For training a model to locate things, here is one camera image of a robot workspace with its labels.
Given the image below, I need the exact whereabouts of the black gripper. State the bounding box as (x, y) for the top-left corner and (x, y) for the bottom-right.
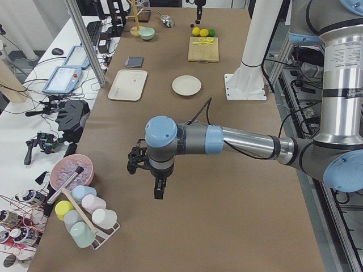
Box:
(195, 5), (202, 24)
(126, 139), (174, 199)

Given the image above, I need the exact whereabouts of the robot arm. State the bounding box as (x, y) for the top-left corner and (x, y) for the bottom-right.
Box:
(127, 1), (362, 199)
(194, 0), (206, 24)

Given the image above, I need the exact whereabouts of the black framed wooden tray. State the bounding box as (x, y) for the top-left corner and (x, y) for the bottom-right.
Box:
(138, 10), (151, 23)

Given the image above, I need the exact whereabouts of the cream rectangular tray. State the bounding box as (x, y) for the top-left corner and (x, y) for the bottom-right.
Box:
(108, 69), (147, 101)

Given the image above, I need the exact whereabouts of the whole yellow lemon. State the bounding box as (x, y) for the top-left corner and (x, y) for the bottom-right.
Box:
(192, 27), (200, 36)
(199, 28), (209, 37)

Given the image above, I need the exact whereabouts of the green lime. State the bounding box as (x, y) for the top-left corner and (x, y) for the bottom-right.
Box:
(209, 29), (216, 37)

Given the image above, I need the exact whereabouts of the steel ice scoop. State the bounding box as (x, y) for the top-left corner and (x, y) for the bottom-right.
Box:
(158, 11), (174, 28)

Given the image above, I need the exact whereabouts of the bamboo cutting board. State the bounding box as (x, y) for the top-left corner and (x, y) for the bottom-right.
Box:
(188, 37), (219, 62)

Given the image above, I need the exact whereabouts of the mint green bowl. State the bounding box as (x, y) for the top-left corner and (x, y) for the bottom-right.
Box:
(139, 27), (155, 41)

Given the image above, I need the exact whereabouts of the wooden cup stand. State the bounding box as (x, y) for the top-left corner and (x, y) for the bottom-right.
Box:
(126, 0), (144, 36)

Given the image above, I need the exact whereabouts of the round white plate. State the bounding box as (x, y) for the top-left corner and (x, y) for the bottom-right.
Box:
(172, 75), (202, 96)

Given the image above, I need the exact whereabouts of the white cup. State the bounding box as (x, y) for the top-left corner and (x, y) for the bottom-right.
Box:
(92, 209), (117, 230)

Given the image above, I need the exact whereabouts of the pink cup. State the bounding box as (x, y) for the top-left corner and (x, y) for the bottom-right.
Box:
(81, 194), (107, 214)

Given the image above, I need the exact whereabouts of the grey folded cloth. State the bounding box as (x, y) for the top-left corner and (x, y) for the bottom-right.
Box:
(125, 56), (144, 68)

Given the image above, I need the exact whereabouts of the white cup rack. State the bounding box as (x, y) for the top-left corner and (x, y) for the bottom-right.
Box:
(62, 189), (120, 250)

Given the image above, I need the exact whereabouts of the steel muddler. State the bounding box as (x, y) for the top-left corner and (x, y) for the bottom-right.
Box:
(47, 166), (84, 205)

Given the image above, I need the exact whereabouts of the light blue cup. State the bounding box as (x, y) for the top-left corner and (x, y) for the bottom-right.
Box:
(71, 185), (97, 203)

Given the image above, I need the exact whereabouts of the mint green cup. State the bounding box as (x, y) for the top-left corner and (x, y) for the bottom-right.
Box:
(70, 222), (96, 248)

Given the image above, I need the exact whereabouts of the grey cup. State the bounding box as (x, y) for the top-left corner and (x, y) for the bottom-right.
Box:
(64, 210), (83, 232)

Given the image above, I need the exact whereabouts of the pink bowl with ice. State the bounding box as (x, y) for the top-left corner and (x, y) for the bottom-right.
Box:
(50, 154), (94, 191)

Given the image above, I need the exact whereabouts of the yellow cup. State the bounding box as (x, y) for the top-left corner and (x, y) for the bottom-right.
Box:
(55, 200), (74, 221)

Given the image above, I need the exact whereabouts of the black keyboard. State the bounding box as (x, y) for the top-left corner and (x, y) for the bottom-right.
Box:
(86, 20), (102, 46)

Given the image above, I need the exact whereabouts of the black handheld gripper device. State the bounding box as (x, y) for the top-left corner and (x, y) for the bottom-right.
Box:
(24, 132), (64, 165)

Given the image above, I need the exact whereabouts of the blue teach pendant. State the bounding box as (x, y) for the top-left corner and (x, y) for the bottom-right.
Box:
(43, 66), (82, 94)
(63, 45), (90, 70)

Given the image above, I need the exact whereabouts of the black computer mouse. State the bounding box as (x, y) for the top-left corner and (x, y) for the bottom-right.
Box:
(51, 48), (64, 56)

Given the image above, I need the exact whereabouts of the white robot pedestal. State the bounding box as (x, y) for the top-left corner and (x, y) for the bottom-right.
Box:
(225, 0), (283, 101)

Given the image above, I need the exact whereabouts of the aluminium frame post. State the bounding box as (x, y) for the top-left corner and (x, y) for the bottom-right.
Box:
(64, 0), (106, 87)

